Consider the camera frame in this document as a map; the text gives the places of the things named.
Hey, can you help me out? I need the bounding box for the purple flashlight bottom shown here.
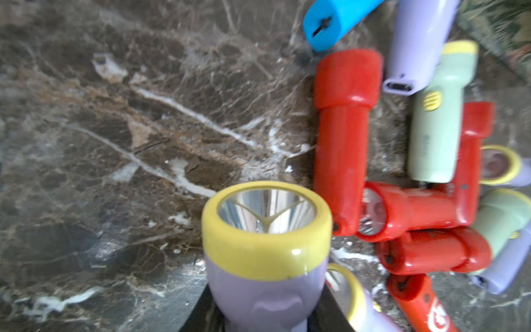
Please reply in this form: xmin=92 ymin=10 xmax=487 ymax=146
xmin=326 ymin=264 xmax=402 ymax=332

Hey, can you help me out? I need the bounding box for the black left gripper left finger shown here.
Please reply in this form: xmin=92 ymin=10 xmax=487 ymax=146
xmin=179 ymin=285 xmax=225 ymax=332

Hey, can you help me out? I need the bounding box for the cream green tote bag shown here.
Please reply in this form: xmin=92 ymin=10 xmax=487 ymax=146
xmin=456 ymin=0 xmax=530 ymax=82

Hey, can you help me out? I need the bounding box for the red flashlight with logo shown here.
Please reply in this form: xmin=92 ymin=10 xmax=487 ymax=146
xmin=387 ymin=274 xmax=459 ymax=332

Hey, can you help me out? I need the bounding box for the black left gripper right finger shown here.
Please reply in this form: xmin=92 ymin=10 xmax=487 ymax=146
xmin=308 ymin=286 xmax=355 ymax=332

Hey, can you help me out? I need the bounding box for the green flashlight upper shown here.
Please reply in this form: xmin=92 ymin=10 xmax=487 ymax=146
xmin=407 ymin=40 xmax=478 ymax=183

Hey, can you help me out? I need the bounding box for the purple flashlight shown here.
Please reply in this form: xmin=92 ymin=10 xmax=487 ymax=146
xmin=469 ymin=224 xmax=530 ymax=295
xmin=201 ymin=180 xmax=333 ymax=332
xmin=382 ymin=0 xmax=460 ymax=96
xmin=326 ymin=264 xmax=402 ymax=332

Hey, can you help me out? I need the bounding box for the red flashlight upper right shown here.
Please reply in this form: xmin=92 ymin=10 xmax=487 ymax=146
xmin=452 ymin=102 xmax=495 ymax=227

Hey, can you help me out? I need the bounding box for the red flashlight middle horizontal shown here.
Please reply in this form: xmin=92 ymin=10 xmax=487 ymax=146
xmin=356 ymin=181 xmax=459 ymax=243

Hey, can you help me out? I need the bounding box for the green flashlight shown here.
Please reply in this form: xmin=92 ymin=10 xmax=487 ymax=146
xmin=407 ymin=40 xmax=478 ymax=183
xmin=464 ymin=189 xmax=530 ymax=275

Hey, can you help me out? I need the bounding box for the red flashlight horizontal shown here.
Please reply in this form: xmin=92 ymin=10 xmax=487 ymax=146
xmin=356 ymin=181 xmax=459 ymax=243
xmin=376 ymin=227 xmax=492 ymax=275

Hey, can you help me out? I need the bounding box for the green flashlight right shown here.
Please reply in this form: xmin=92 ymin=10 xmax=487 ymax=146
xmin=464 ymin=189 xmax=530 ymax=275

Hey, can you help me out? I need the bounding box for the red flashlight vertical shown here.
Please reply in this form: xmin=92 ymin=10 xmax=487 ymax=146
xmin=313 ymin=48 xmax=383 ymax=237

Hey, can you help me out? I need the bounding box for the red flashlight lower horizontal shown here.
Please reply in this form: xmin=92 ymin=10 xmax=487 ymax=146
xmin=376 ymin=227 xmax=492 ymax=275

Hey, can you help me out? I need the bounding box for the purple flashlight right horizontal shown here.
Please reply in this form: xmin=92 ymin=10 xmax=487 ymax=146
xmin=480 ymin=145 xmax=530 ymax=187

